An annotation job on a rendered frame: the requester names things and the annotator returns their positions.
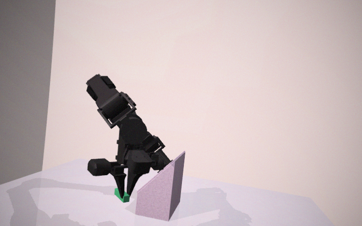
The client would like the green rectangular post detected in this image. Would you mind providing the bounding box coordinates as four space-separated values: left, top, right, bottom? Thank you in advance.
115 188 130 203

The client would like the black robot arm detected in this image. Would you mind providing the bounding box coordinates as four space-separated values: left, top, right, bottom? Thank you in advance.
86 74 173 174

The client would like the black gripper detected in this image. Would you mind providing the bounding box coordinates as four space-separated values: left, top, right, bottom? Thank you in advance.
88 137 164 199

